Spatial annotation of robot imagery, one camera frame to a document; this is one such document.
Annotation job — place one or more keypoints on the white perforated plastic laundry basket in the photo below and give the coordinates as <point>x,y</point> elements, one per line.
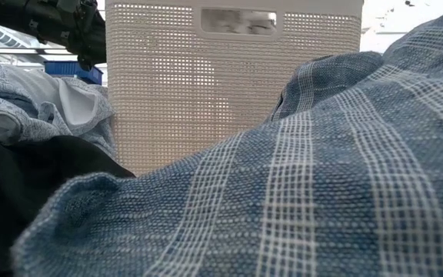
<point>206,96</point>

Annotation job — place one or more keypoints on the blue plastic storage bin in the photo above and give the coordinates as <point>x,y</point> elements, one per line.
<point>67,69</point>

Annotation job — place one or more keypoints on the blue plaid woven shirt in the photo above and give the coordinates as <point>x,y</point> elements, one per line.
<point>321,192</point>

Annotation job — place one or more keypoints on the grey paisley patterned garment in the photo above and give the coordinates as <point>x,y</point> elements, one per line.
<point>6,115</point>

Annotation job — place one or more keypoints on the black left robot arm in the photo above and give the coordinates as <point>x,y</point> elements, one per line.
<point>14,15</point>

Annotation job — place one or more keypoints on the plain black garment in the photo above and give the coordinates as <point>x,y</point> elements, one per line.
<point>21,184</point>

